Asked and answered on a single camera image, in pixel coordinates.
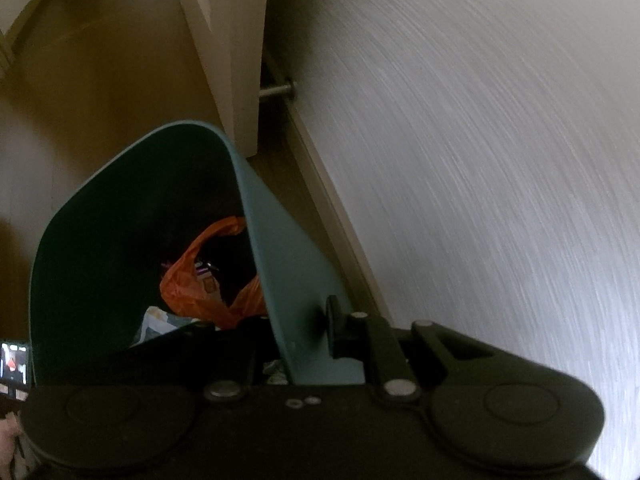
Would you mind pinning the light wooden open door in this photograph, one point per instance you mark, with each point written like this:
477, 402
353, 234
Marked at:
220, 35

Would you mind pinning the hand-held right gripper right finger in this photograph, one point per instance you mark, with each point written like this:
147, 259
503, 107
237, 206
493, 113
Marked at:
380, 355

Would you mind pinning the orange plastic bag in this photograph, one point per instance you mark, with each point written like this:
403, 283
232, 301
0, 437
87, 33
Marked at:
185, 285

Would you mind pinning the teal plastic trash bin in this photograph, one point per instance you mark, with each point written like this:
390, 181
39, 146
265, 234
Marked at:
290, 240

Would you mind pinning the blue white packet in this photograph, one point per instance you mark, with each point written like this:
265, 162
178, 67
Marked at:
155, 322

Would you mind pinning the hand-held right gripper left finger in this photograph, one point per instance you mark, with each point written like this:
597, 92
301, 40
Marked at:
227, 360

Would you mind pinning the metal door stopper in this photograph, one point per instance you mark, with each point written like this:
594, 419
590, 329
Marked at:
277, 91

